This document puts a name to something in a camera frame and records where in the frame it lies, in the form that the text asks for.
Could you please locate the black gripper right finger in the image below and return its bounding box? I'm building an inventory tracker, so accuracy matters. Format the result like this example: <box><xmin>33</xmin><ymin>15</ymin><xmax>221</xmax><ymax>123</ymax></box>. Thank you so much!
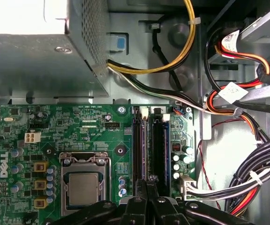
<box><xmin>148</xmin><ymin>178</ymin><xmax>251</xmax><ymax>225</ymax></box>

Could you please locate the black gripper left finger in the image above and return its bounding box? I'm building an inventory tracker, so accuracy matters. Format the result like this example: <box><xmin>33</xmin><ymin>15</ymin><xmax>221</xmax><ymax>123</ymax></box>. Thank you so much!
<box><xmin>43</xmin><ymin>180</ymin><xmax>148</xmax><ymax>225</ymax></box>

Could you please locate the black RAM slot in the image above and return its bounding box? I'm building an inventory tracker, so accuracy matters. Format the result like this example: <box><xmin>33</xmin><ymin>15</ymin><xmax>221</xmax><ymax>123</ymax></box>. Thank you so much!
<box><xmin>132</xmin><ymin>106</ymin><xmax>142</xmax><ymax>196</ymax></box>
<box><xmin>152</xmin><ymin>107</ymin><xmax>165</xmax><ymax>196</ymax></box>

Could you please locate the white power connector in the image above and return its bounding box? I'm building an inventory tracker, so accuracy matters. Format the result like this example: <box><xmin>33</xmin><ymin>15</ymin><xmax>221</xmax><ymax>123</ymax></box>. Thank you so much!
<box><xmin>179</xmin><ymin>175</ymin><xmax>197</xmax><ymax>201</ymax></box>

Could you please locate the metal socket cover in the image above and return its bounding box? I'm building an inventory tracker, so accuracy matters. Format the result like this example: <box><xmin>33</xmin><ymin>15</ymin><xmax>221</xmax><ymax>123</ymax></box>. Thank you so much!
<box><xmin>60</xmin><ymin>152</ymin><xmax>109</xmax><ymax>211</ymax></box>

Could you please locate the silver CPU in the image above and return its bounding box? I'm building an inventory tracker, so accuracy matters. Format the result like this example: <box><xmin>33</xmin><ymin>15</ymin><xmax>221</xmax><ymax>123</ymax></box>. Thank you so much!
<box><xmin>68</xmin><ymin>172</ymin><xmax>99</xmax><ymax>206</ymax></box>

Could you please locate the CPU socket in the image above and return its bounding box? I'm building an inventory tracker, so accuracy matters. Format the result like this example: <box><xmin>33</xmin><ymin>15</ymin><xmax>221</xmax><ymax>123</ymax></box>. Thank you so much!
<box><xmin>59</xmin><ymin>151</ymin><xmax>112</xmax><ymax>218</ymax></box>

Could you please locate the green motherboard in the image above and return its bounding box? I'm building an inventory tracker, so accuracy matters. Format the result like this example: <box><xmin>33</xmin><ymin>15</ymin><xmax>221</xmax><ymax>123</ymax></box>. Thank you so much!
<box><xmin>0</xmin><ymin>104</ymin><xmax>196</xmax><ymax>225</ymax></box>

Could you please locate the white four-pin power socket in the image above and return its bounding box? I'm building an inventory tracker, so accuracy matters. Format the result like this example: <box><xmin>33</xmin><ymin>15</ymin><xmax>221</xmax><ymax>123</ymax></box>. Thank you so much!
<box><xmin>24</xmin><ymin>131</ymin><xmax>42</xmax><ymax>143</ymax></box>

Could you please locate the black and silver PC case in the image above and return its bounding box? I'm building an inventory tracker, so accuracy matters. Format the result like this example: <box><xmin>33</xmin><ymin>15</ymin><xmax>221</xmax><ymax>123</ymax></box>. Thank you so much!
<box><xmin>0</xmin><ymin>0</ymin><xmax>270</xmax><ymax>225</ymax></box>

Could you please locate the blue plastic release tab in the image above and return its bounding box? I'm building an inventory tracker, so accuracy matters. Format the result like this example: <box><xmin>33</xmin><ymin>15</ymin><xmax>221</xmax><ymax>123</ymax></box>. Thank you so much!
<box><xmin>110</xmin><ymin>34</ymin><xmax>128</xmax><ymax>51</ymax></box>

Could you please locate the grey power supply unit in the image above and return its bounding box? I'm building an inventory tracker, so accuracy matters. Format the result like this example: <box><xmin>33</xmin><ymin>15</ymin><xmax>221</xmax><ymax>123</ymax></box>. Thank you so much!
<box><xmin>0</xmin><ymin>0</ymin><xmax>111</xmax><ymax>99</ymax></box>

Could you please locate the silver metal drive cage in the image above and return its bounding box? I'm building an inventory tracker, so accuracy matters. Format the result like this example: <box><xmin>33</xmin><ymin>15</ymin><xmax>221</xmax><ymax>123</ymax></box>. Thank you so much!
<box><xmin>239</xmin><ymin>0</ymin><xmax>270</xmax><ymax>61</ymax></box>

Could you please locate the wire locking lever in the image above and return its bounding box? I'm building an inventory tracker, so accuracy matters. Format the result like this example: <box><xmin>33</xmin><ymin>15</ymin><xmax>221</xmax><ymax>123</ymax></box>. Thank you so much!
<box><xmin>71</xmin><ymin>152</ymin><xmax>113</xmax><ymax>202</ymax></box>

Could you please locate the red black twisted wire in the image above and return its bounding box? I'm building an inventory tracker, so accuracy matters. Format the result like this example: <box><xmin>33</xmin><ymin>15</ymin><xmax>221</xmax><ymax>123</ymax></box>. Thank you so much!
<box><xmin>197</xmin><ymin>118</ymin><xmax>243</xmax><ymax>210</ymax></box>

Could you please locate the black sleeved cable bundle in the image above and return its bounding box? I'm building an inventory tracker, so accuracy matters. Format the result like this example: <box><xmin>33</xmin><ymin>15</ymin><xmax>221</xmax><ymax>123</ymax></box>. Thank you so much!
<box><xmin>187</xmin><ymin>133</ymin><xmax>270</xmax><ymax>218</ymax></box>

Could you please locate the black grey cable bundle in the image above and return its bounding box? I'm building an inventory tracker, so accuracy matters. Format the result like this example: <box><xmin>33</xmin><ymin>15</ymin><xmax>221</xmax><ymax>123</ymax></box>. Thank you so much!
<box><xmin>106</xmin><ymin>65</ymin><xmax>212</xmax><ymax>114</ymax></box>

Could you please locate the white barcode cable label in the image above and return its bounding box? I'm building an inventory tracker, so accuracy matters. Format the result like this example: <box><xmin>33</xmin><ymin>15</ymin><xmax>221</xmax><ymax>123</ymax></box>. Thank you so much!
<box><xmin>218</xmin><ymin>82</ymin><xmax>249</xmax><ymax>104</ymax></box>
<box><xmin>220</xmin><ymin>29</ymin><xmax>241</xmax><ymax>58</ymax></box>

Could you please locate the black flat data cable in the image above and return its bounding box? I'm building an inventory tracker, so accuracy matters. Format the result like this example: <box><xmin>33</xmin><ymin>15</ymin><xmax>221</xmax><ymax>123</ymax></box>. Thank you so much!
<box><xmin>204</xmin><ymin>23</ymin><xmax>270</xmax><ymax>115</ymax></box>

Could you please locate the thin black cable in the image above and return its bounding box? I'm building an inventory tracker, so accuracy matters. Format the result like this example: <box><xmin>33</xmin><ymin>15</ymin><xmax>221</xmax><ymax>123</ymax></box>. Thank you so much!
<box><xmin>151</xmin><ymin>22</ymin><xmax>185</xmax><ymax>91</ymax></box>

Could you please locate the red orange power cable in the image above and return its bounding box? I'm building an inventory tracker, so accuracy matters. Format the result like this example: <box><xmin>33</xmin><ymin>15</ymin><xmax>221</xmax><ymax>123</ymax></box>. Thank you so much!
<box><xmin>204</xmin><ymin>43</ymin><xmax>270</xmax><ymax>218</ymax></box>

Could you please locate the yellow black power cable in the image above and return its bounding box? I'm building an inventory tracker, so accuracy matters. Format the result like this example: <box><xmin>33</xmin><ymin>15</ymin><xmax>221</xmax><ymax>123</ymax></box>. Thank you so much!
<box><xmin>106</xmin><ymin>0</ymin><xmax>197</xmax><ymax>75</ymax></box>

